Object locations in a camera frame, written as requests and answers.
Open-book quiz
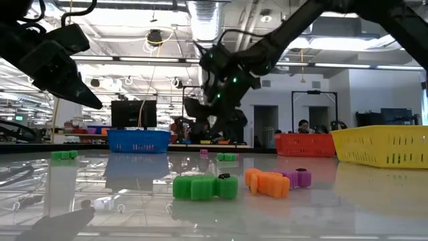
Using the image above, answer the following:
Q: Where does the yellow hanging cable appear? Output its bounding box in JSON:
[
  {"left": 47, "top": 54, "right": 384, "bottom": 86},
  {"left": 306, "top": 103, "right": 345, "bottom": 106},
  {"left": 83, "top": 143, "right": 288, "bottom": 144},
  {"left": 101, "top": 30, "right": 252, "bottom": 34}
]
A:
[{"left": 137, "top": 29, "right": 177, "bottom": 130}]

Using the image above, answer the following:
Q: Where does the yellow plastic basket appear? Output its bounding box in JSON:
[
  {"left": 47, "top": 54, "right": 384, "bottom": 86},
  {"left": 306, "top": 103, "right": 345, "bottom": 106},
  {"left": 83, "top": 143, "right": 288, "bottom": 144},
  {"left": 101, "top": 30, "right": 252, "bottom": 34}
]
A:
[{"left": 330, "top": 125, "right": 428, "bottom": 170}]

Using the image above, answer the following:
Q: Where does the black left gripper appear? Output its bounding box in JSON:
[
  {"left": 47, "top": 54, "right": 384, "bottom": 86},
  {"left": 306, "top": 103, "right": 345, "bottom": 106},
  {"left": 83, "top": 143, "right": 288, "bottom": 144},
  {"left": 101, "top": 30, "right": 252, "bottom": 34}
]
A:
[{"left": 18, "top": 39, "right": 104, "bottom": 110}]

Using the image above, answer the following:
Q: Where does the horizontal light bar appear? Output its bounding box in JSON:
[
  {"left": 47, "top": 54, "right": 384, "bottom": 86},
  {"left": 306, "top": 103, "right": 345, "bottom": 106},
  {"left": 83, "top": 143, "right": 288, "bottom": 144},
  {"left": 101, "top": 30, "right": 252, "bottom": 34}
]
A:
[{"left": 70, "top": 55, "right": 425, "bottom": 72}]

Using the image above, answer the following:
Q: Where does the black monitor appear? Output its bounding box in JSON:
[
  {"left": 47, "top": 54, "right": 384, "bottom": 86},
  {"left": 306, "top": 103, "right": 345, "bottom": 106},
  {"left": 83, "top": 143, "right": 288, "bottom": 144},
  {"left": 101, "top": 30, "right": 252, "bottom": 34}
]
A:
[{"left": 110, "top": 99, "right": 158, "bottom": 131}]

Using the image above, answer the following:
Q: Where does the black gantry frame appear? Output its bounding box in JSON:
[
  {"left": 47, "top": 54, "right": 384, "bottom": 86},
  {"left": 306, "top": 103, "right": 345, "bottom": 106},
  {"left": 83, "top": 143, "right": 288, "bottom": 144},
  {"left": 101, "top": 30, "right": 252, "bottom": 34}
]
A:
[{"left": 291, "top": 89, "right": 338, "bottom": 135}]

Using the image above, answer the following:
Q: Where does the blue plastic basket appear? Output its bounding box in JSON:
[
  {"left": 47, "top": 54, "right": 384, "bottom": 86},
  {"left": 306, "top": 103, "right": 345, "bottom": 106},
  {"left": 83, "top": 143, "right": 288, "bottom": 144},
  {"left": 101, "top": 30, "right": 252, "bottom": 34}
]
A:
[{"left": 106, "top": 129, "right": 172, "bottom": 154}]

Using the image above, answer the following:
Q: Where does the red plastic basket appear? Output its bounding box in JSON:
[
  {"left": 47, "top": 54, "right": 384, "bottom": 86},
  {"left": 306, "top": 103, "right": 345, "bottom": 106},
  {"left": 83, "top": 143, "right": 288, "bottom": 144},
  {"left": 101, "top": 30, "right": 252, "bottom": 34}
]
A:
[{"left": 274, "top": 133, "right": 337, "bottom": 158}]

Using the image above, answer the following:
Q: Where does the black table frame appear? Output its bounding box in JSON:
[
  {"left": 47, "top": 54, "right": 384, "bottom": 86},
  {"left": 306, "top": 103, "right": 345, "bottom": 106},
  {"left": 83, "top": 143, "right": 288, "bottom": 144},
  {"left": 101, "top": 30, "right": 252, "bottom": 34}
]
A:
[{"left": 0, "top": 143, "right": 278, "bottom": 155}]

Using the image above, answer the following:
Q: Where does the person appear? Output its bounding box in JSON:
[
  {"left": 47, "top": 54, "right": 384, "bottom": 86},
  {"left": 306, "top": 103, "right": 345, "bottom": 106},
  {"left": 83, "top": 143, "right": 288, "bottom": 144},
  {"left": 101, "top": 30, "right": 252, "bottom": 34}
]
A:
[{"left": 296, "top": 118, "right": 312, "bottom": 135}]

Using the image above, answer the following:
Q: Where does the green Halloween toy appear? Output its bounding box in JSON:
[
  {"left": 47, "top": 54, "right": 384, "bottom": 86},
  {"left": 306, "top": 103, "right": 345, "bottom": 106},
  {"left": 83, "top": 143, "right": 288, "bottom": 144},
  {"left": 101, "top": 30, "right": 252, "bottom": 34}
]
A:
[
  {"left": 216, "top": 152, "right": 238, "bottom": 162},
  {"left": 50, "top": 150, "right": 79, "bottom": 161},
  {"left": 173, "top": 173, "right": 239, "bottom": 202}
]

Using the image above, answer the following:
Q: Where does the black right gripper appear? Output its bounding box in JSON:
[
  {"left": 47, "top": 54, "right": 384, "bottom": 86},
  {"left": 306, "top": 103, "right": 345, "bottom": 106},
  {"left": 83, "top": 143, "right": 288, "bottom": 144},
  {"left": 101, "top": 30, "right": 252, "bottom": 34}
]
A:
[{"left": 183, "top": 42, "right": 262, "bottom": 143}]

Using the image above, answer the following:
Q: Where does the orange Halloween toy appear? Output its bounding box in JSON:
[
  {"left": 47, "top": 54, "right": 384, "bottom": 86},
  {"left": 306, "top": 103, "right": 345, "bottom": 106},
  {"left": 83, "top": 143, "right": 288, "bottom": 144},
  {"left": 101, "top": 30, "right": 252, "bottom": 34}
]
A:
[{"left": 244, "top": 168, "right": 291, "bottom": 199}]

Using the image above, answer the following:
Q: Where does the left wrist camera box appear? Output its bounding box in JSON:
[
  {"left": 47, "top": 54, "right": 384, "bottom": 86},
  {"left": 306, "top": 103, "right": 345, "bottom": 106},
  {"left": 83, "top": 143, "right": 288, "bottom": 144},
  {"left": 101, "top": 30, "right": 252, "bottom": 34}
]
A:
[{"left": 43, "top": 22, "right": 91, "bottom": 57}]

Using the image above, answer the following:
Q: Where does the silver ventilation duct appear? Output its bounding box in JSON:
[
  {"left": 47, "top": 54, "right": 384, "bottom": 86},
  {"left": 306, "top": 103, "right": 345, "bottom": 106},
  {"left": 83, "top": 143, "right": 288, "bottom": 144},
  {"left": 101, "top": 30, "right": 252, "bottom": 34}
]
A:
[{"left": 187, "top": 0, "right": 223, "bottom": 61}]

